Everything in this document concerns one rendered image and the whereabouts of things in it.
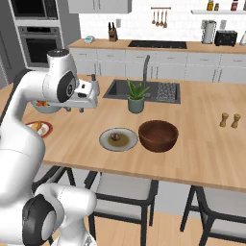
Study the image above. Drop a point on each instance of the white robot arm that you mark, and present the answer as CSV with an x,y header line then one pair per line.
x,y
19,153

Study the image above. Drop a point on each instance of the brown knife block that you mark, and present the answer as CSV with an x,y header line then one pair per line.
x,y
112,34

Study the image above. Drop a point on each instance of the black toaster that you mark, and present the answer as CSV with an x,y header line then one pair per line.
x,y
226,38

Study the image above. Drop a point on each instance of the teal small box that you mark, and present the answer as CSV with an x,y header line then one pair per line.
x,y
90,39

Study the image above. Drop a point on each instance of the grey tap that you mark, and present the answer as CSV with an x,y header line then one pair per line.
x,y
146,70

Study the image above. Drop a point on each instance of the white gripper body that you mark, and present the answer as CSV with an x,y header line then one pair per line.
x,y
84,102

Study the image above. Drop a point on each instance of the orange fruit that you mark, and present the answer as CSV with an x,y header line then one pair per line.
x,y
41,103

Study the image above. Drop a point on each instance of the red jar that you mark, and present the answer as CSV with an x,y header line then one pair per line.
x,y
234,5

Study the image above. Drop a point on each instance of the white wall shelf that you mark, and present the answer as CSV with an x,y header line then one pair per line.
x,y
217,12

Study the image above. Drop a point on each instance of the steel microwave oven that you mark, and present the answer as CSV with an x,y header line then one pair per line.
x,y
33,9

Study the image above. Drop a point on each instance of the chicken drumstick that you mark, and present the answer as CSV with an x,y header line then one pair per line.
x,y
37,125

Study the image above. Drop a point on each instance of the white kettle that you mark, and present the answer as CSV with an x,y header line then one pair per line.
x,y
243,39

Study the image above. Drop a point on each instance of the black framed grey chair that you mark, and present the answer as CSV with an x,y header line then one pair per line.
x,y
62,174
221,211
125,192

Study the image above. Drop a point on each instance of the brown wooden bowl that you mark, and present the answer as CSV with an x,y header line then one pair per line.
x,y
158,136

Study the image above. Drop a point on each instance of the grey wall cupboard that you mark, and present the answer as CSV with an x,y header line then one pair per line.
x,y
99,6

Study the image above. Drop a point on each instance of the grey fridge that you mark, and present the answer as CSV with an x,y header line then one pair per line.
x,y
6,38

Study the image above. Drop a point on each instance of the dark sink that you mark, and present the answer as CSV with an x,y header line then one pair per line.
x,y
118,89

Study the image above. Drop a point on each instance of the wooden shaker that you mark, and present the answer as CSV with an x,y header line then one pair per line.
x,y
224,120
236,121

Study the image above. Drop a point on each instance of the grey fruit bowl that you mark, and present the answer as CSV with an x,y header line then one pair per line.
x,y
44,109

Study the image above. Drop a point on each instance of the black hob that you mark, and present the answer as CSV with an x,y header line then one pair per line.
x,y
157,44

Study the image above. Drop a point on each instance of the potted green plant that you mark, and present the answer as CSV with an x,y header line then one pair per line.
x,y
136,99

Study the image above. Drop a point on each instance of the wooden utensil rail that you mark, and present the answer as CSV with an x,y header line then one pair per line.
x,y
160,8

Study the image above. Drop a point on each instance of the yellow bottle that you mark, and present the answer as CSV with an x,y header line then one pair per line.
x,y
210,5

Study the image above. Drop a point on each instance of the red rimmed plate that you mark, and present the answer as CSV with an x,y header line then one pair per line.
x,y
46,129

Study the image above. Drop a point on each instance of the brown mushroom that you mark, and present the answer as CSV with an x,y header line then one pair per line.
x,y
115,137

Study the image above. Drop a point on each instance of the small brown jar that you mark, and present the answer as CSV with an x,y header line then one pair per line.
x,y
216,7

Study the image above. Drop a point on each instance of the hanging wooden utensil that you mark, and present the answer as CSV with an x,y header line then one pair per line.
x,y
165,21
161,19
153,19
157,20

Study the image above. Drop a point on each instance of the dark bottle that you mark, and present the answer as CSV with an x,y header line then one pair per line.
x,y
244,5

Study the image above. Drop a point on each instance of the white base cupboards run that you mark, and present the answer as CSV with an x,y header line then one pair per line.
x,y
166,65

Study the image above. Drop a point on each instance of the white wall socket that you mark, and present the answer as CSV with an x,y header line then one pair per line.
x,y
223,24
118,22

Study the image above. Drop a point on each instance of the grey soap dispenser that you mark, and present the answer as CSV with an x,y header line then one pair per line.
x,y
94,84

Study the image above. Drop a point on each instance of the grey plate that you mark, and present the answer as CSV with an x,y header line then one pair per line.
x,y
126,141

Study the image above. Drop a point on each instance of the white paper towel holder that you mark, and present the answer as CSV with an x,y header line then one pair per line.
x,y
209,32

